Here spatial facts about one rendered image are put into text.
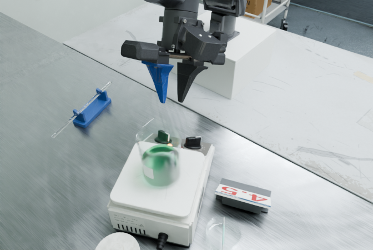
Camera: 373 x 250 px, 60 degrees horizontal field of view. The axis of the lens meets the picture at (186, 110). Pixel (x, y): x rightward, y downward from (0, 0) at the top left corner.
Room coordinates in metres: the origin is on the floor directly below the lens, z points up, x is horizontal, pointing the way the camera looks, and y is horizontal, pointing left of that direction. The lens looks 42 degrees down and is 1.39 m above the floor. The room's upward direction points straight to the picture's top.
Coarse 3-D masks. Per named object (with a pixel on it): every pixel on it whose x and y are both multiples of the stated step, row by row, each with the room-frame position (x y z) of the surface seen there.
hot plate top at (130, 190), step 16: (128, 160) 0.33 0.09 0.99; (192, 160) 0.33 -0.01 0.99; (128, 176) 0.30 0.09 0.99; (192, 176) 0.30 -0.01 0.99; (112, 192) 0.27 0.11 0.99; (128, 192) 0.27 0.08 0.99; (144, 192) 0.27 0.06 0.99; (160, 192) 0.27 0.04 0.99; (176, 192) 0.27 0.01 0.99; (192, 192) 0.27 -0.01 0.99; (144, 208) 0.25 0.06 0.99; (160, 208) 0.24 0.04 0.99; (176, 208) 0.24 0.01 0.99
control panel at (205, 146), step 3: (183, 141) 0.42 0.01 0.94; (183, 144) 0.40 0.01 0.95; (201, 144) 0.41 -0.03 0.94; (204, 144) 0.41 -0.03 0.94; (207, 144) 0.41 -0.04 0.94; (210, 144) 0.41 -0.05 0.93; (183, 147) 0.38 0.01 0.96; (201, 147) 0.40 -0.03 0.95; (204, 147) 0.40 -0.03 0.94; (207, 147) 0.40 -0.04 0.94; (192, 150) 0.38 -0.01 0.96; (195, 150) 0.38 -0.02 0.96; (198, 150) 0.38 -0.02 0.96; (201, 150) 0.38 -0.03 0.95; (204, 150) 0.38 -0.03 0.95; (207, 150) 0.38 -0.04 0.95; (204, 153) 0.37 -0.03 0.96
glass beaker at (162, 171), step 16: (144, 128) 0.33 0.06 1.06; (160, 128) 0.34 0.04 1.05; (176, 128) 0.32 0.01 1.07; (144, 144) 0.32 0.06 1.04; (176, 144) 0.32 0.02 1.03; (144, 160) 0.28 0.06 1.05; (160, 160) 0.28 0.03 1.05; (176, 160) 0.29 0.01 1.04; (144, 176) 0.29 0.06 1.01; (160, 176) 0.28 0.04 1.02; (176, 176) 0.29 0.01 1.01
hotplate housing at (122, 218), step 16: (208, 160) 0.35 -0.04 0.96; (112, 208) 0.26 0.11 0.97; (128, 208) 0.26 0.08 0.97; (192, 208) 0.26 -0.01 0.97; (112, 224) 0.26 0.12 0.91; (128, 224) 0.25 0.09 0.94; (144, 224) 0.24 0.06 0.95; (160, 224) 0.24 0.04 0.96; (176, 224) 0.23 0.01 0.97; (192, 224) 0.23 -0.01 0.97; (160, 240) 0.23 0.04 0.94; (176, 240) 0.23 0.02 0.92; (192, 240) 0.23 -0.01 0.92
